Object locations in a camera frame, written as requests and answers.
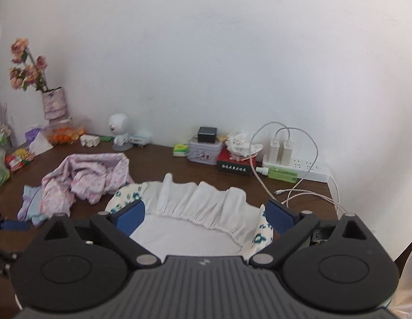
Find small black box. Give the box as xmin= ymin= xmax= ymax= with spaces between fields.
xmin=197 ymin=127 xmax=218 ymax=143

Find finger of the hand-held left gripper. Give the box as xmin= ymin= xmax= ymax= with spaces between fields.
xmin=0 ymin=243 xmax=18 ymax=276
xmin=0 ymin=211 xmax=31 ymax=232

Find white crumpled tissue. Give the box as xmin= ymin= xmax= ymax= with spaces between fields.
xmin=225 ymin=130 xmax=264 ymax=158

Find small white box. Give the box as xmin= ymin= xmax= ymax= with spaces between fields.
xmin=80 ymin=134 xmax=101 ymax=148

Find dark red tissue box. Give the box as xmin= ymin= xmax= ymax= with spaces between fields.
xmin=217 ymin=149 xmax=258 ymax=177

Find cream green-flowered pants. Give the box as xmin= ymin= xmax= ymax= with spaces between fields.
xmin=104 ymin=173 xmax=275 ymax=263

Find dried rose bouquet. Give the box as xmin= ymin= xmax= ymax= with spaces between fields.
xmin=9 ymin=38 xmax=48 ymax=93

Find clear bag of oranges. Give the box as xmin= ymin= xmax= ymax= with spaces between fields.
xmin=43 ymin=124 xmax=87 ymax=146

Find green liquid bottle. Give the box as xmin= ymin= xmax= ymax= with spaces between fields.
xmin=256 ymin=167 xmax=299 ymax=183

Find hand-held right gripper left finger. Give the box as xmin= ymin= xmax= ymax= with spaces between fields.
xmin=43 ymin=200 xmax=160 ymax=269

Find white charging cable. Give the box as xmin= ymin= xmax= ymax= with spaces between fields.
xmin=274 ymin=127 xmax=340 ymax=214
xmin=250 ymin=121 xmax=347 ymax=220

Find white round toy robot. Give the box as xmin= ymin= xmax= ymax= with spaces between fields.
xmin=108 ymin=113 xmax=133 ymax=151

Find grey tin box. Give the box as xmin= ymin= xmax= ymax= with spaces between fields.
xmin=188 ymin=138 xmax=226 ymax=166

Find red checked snack packet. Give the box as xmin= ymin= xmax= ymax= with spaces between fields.
xmin=6 ymin=148 xmax=36 ymax=173

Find white power strip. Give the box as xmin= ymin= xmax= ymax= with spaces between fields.
xmin=262 ymin=154 xmax=329 ymax=183

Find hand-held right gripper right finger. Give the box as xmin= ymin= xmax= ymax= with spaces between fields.
xmin=249 ymin=200 xmax=373 ymax=269

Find purple blue garment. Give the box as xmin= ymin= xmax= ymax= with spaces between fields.
xmin=18 ymin=185 xmax=48 ymax=225

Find white charger plug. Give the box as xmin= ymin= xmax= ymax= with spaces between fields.
xmin=269 ymin=140 xmax=282 ymax=164
xmin=281 ymin=141 xmax=294 ymax=166

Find pink floral garment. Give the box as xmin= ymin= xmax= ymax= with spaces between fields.
xmin=41 ymin=153 xmax=135 ymax=218

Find purple tissue packet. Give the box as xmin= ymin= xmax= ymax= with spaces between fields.
xmin=24 ymin=124 xmax=55 ymax=155

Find clear wrapped bouquet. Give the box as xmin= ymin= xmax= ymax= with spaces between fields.
xmin=0 ymin=97 xmax=14 ymax=148

